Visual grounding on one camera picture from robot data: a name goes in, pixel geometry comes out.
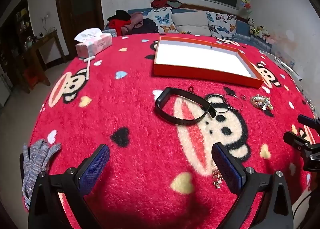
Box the gold pendant earring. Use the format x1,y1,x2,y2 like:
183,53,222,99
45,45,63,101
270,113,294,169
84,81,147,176
212,160,223,189

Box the colourful bead bracelet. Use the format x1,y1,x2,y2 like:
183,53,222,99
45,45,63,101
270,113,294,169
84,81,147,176
250,95,274,111

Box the black smart band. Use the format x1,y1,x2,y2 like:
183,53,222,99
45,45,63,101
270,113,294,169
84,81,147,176
155,87,216,126

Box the large silver hoop rings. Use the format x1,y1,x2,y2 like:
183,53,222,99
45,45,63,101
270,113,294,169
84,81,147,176
205,93,244,114

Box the grey knit glove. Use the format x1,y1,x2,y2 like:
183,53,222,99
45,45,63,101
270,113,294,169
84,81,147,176
22,139,61,211

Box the red monkey print blanket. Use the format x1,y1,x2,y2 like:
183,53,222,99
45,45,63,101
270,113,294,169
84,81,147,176
30,34,319,228

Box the plush toys pile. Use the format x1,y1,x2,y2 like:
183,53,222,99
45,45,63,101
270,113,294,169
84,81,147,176
248,18,277,45

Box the dark wooden side table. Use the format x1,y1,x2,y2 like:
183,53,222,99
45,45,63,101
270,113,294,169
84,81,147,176
21,30,67,93

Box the orange shallow tray box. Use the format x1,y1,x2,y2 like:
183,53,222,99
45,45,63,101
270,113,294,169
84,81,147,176
152,36,264,89

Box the pink tissue pack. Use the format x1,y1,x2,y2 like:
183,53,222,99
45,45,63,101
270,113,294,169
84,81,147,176
74,28,112,59

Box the right butterfly pillow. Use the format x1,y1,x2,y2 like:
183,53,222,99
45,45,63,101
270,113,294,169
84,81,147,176
206,11,236,40

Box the butterfly pillow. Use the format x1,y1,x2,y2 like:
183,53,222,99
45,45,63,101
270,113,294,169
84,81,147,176
206,11,236,40
143,7,178,33

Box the colourful pinwheel toy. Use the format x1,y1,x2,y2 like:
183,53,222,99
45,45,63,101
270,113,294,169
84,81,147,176
241,0,251,18

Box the beige pillow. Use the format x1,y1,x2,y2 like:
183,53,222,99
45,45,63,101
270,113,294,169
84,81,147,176
171,11,211,37

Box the pile of clothes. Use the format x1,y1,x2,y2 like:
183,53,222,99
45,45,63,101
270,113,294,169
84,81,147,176
103,10,158,37

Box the dark display shelf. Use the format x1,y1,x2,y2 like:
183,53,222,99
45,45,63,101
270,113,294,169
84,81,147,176
1,0,34,93

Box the left butterfly pillow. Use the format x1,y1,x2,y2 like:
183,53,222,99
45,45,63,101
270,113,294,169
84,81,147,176
143,7,178,33

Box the dark wooden door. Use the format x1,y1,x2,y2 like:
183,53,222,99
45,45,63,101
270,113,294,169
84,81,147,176
56,0,104,58

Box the red clothes on sill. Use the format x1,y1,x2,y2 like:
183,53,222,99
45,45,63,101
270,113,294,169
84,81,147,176
151,0,182,9

